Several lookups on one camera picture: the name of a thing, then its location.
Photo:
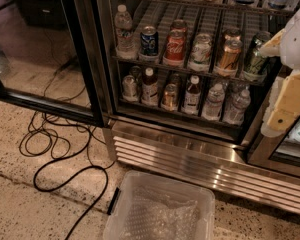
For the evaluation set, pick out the dark can behind silver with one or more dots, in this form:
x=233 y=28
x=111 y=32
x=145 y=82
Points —
x=136 y=72

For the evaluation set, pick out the white green soda can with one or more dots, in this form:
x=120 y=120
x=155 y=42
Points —
x=199 y=59

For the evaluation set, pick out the clear plastic storage bin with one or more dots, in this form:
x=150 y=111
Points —
x=180 y=191

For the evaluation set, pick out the water bottle middle shelf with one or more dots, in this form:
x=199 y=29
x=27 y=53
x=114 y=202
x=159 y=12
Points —
x=124 y=33

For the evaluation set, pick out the silver can bottom shelf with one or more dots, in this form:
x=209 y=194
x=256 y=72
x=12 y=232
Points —
x=130 y=91

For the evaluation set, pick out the stainless steel glass-door fridge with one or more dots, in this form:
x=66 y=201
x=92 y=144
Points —
x=234 y=159

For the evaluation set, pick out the brown tea bottle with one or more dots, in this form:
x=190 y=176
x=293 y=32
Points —
x=192 y=96
x=149 y=87

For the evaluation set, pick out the open glass fridge door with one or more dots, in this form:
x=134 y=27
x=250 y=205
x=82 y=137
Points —
x=47 y=69

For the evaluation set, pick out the brown tea bottle left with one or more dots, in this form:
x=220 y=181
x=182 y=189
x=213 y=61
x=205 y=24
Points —
x=149 y=87

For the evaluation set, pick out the green can front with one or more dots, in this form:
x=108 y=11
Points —
x=254 y=63

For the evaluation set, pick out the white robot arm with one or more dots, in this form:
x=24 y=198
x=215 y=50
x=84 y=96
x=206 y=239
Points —
x=290 y=44

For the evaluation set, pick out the water bottle bottom right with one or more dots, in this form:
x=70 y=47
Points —
x=236 y=107

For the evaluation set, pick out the gold can bottom shelf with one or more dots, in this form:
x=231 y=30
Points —
x=169 y=100

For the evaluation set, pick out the brown can behind gold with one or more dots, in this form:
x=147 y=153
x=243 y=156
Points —
x=232 y=34

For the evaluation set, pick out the water bottle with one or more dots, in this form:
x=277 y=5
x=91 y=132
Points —
x=236 y=107
x=213 y=103

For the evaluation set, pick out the dark cabinet behind door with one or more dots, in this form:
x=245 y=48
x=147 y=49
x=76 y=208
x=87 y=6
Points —
x=42 y=13

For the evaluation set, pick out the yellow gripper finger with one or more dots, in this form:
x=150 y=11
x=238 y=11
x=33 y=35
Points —
x=272 y=47
x=284 y=105

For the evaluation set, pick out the red can behind Coke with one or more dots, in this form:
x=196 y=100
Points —
x=180 y=25

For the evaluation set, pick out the gold soda can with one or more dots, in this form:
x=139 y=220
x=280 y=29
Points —
x=227 y=61

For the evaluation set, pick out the red Coca-Cola can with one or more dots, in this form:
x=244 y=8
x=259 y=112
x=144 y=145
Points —
x=175 y=48

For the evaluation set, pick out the blue Pepsi can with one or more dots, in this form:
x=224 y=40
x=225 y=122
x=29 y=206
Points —
x=149 y=50

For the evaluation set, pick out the brown tea bottle right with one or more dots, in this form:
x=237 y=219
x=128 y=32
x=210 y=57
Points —
x=192 y=96

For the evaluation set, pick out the water bottle bottom left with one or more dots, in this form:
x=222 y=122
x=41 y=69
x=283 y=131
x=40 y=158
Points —
x=213 y=103

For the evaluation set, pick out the dark can behind gold bottom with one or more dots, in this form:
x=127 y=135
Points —
x=176 y=79

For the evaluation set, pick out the bubble wrap sheet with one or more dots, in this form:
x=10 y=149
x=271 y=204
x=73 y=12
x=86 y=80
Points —
x=155 y=216

